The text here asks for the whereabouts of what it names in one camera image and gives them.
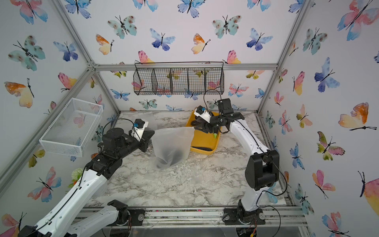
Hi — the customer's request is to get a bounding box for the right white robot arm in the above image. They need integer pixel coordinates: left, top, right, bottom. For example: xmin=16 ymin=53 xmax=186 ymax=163
xmin=194 ymin=99 xmax=283 ymax=212

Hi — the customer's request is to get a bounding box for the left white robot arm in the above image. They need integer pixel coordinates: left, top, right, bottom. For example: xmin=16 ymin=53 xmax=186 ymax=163
xmin=18 ymin=127 xmax=155 ymax=237

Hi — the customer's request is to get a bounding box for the eggplant in tray front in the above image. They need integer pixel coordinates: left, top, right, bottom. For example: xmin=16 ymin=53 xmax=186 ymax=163
xmin=192 ymin=147 xmax=212 ymax=152

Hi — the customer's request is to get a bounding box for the yellow plastic tray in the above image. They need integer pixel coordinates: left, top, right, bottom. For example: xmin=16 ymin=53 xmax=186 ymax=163
xmin=186 ymin=109 xmax=221 ymax=156

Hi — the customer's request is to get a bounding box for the potted orange flower plant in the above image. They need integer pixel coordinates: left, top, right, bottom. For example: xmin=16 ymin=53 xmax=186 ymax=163
xmin=68 ymin=168 xmax=83 ymax=188

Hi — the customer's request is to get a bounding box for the light blue plastic scoop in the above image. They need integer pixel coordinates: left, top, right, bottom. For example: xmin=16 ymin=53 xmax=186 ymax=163
xmin=266 ymin=182 xmax=278 ymax=204

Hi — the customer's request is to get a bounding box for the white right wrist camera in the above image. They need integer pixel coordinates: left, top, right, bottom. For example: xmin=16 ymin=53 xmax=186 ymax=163
xmin=194 ymin=106 xmax=213 ymax=123

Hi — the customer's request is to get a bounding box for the white mesh wall basket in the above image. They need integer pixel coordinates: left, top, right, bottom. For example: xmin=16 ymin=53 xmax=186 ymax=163
xmin=39 ymin=98 xmax=104 ymax=158

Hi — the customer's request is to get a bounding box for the black wire wall basket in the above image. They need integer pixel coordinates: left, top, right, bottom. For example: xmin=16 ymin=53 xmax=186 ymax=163
xmin=132 ymin=61 xmax=225 ymax=96

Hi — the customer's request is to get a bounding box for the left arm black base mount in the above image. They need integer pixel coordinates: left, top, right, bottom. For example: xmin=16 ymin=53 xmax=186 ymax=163
xmin=108 ymin=200 xmax=146 ymax=227

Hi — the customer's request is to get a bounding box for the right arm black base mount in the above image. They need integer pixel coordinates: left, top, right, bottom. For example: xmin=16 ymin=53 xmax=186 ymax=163
xmin=222 ymin=207 xmax=265 ymax=226

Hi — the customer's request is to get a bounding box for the aluminium front rail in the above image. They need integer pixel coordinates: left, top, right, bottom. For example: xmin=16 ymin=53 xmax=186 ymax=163
xmin=59 ymin=206 xmax=309 ymax=229

